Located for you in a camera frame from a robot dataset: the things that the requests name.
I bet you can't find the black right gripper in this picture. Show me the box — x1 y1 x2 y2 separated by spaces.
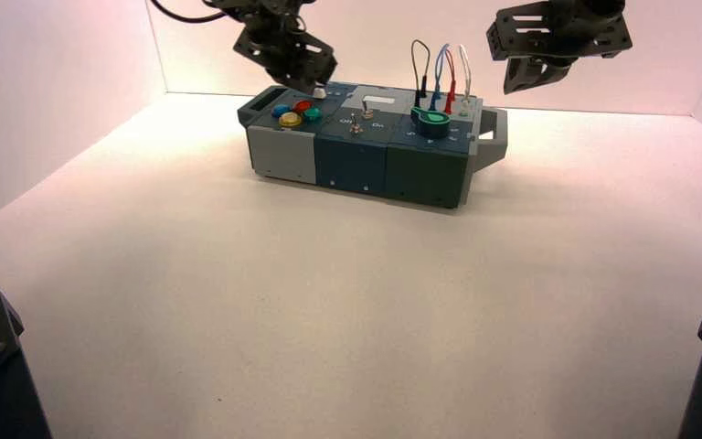
486 1 634 96

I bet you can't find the red jumper cable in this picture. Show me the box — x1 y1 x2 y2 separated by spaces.
442 48 458 115

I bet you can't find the dark blue grey control box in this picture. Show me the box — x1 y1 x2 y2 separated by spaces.
237 81 508 210

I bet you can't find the green black rotary knob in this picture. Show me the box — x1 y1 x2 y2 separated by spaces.
409 106 452 139

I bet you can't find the white jumper cable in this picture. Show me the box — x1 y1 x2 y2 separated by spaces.
457 44 473 117

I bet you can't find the blue jumper cable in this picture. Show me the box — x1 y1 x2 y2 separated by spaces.
428 43 452 112

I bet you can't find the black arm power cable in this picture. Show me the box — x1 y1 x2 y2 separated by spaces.
149 0 231 25

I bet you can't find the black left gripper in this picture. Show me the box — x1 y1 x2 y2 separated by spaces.
232 24 339 96

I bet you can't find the black jumper cable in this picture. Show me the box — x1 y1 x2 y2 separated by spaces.
410 38 432 110

